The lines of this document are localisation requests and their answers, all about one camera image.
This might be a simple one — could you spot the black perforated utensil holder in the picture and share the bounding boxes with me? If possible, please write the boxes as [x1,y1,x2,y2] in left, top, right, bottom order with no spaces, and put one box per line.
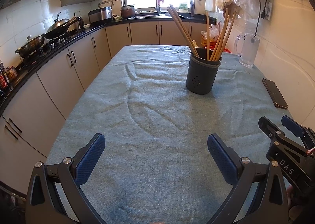
[186,48,222,95]

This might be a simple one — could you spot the beige kitchen base cabinets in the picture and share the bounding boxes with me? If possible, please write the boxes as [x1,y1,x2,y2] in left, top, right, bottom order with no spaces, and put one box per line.
[0,20,215,195]

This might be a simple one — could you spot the person's right hand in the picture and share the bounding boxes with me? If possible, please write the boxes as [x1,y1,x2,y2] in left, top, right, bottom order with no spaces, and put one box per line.
[286,185,303,221]

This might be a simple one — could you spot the black smartphone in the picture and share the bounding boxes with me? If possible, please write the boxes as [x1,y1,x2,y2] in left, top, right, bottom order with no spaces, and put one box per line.
[262,79,288,109]

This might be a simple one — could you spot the teal towel table cover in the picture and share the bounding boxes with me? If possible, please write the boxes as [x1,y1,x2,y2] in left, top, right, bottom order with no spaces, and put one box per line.
[47,46,287,223]

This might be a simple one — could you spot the clear glass mug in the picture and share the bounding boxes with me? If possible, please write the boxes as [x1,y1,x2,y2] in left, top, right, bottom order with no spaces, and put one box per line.
[234,34,260,68]

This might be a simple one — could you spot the pink plastic bag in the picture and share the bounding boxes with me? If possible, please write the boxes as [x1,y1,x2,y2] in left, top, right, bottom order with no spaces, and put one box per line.
[200,24,219,42]

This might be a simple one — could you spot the steel pot with lid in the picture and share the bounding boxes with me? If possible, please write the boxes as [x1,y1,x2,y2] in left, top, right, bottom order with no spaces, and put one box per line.
[15,34,45,58]

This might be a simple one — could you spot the black wok on stove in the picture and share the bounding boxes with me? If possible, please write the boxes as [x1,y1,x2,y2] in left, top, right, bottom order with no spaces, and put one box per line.
[44,15,77,40]

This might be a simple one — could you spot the black electric kettle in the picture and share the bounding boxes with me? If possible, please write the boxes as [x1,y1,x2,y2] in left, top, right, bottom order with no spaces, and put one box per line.
[76,16,84,29]

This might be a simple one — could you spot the silver rice cooker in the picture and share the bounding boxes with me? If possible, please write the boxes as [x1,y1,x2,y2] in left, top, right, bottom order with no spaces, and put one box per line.
[88,6,113,25]

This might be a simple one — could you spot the brown clay pot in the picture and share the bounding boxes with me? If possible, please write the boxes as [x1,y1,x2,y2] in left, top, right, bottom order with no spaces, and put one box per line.
[121,5,136,19]

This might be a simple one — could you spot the black power cable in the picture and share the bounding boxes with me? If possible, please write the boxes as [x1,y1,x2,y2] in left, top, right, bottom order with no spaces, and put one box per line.
[253,0,268,38]

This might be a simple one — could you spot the wall power socket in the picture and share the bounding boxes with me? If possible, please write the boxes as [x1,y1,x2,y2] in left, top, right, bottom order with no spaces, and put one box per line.
[260,1,272,20]

